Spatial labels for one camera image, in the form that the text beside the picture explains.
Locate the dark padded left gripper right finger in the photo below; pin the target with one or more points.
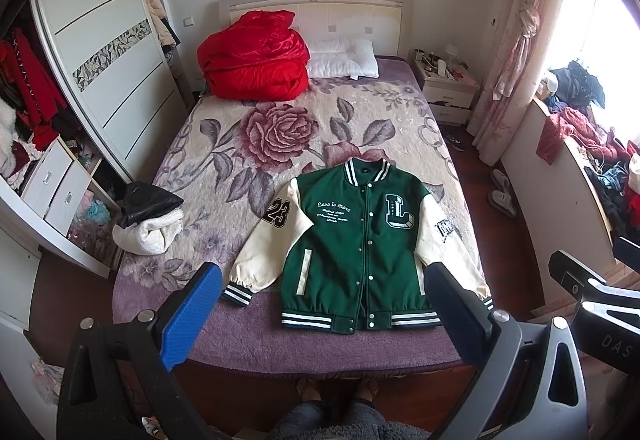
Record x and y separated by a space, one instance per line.
528 382

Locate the green varsity jacket cream sleeves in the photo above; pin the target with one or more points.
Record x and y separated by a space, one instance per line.
349 247

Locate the white pillow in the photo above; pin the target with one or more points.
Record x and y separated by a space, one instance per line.
342 58

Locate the red puffy duvet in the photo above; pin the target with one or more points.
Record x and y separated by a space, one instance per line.
260 57

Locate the white fleece folded garment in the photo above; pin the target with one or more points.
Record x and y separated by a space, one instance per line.
150 237

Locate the red hanging coat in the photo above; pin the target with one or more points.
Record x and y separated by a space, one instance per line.
40 94

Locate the black leather garment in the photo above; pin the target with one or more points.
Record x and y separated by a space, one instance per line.
142 201

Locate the pile of clothes on desk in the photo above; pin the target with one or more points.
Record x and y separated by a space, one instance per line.
573 96

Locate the white sliding wardrobe door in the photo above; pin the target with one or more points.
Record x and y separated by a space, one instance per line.
107 59

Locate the white curved desk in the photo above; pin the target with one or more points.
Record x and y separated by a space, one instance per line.
561 208

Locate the beige wooden headboard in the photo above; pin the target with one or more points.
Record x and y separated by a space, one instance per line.
387 23

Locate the pink floral curtain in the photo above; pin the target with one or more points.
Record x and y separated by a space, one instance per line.
516 60

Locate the white bedside nightstand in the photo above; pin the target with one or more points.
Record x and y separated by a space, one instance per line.
450 96

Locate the white slippers pair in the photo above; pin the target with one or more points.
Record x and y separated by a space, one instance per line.
501 197

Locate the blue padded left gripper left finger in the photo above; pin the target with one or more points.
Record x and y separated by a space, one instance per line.
116 373

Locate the white wardrobe drawer unit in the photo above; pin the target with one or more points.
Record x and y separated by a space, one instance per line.
58 192

